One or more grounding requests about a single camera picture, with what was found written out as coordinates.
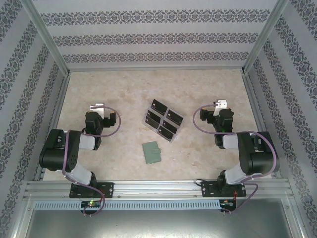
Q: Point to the clear acrylic card stand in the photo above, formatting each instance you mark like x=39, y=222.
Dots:
x=176, y=134

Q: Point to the green card holder wallet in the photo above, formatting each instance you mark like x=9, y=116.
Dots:
x=151, y=153

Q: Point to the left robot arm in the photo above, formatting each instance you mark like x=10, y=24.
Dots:
x=54, y=148

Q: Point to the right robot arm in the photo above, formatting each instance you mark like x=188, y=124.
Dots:
x=260, y=158

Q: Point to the small circuit board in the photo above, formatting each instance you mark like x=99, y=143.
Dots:
x=226, y=203
x=90, y=204

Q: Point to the grey metal panel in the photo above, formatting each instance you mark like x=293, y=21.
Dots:
x=158, y=225

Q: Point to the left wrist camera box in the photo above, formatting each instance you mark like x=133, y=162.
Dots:
x=97, y=107

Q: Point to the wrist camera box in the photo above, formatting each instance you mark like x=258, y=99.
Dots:
x=97, y=107
x=221, y=104

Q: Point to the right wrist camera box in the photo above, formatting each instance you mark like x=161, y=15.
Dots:
x=221, y=104

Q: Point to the aluminium side rail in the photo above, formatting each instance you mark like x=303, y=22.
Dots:
x=252, y=99
x=61, y=99

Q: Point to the aluminium back rail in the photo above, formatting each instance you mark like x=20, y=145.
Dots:
x=158, y=70

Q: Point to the aluminium frame post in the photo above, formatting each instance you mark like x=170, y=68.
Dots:
x=47, y=37
x=263, y=37

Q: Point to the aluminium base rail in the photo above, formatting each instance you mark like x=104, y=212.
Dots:
x=158, y=189

